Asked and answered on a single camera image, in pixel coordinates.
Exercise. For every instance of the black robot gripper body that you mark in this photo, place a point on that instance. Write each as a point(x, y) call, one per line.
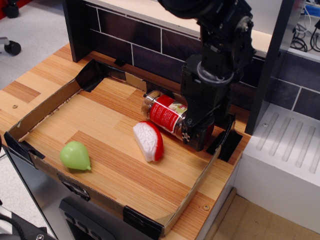
point(203, 91)

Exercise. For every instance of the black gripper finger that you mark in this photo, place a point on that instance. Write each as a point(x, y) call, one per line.
point(196, 137)
point(221, 115)

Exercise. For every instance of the red-lidded spice bottle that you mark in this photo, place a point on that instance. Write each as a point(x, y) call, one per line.
point(165, 112)

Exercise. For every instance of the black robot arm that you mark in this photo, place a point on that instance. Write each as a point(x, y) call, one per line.
point(225, 32)

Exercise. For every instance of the cardboard fence with black tape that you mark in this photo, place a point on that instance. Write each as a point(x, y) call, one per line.
point(174, 198)

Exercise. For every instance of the red and white toy slice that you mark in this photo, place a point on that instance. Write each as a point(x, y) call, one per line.
point(149, 140)

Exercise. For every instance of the white sink drainboard unit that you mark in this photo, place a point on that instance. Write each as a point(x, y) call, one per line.
point(280, 167)

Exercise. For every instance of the green toy pear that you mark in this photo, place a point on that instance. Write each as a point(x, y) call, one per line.
point(74, 155)

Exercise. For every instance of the black oven control panel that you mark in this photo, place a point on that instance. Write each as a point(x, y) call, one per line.
point(96, 224)

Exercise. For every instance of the dark left side panel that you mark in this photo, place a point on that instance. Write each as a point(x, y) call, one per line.
point(80, 17)

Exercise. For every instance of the black office chair caster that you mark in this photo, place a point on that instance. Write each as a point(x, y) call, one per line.
point(11, 47)

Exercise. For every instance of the dark grey vertical post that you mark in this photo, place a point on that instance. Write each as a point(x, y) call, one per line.
point(285, 26)

